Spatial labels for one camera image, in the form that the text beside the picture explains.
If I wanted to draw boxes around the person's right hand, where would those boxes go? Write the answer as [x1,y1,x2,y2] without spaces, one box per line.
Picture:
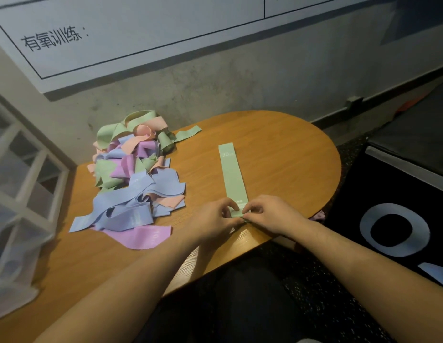
[242,195,309,236]

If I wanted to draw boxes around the person's left hand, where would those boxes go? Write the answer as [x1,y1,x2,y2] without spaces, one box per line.
[184,197,246,251]

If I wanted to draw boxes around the green resistance band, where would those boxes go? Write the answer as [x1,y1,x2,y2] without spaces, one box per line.
[218,142,250,219]

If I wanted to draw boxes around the person's right forearm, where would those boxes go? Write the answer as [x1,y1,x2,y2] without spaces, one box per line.
[282,219,443,343]

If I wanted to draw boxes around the person's left forearm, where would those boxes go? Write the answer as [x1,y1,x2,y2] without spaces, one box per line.
[34,235,204,343]

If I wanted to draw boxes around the wooden oval table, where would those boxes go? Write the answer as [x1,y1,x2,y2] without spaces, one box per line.
[0,110,342,343]

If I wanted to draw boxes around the person's dark trousers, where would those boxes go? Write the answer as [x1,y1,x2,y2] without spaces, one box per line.
[134,243,397,343]

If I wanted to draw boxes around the pile of pastel resistance bands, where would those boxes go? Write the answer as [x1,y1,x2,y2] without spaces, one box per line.
[68,110,203,250]

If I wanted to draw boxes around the black plyo box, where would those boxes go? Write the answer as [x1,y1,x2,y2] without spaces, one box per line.
[327,79,443,290]

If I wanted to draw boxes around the white clear drawer unit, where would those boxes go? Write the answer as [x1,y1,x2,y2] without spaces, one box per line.
[0,94,70,322]

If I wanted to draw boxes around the white wall board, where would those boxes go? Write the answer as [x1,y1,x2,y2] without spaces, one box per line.
[0,0,394,94]

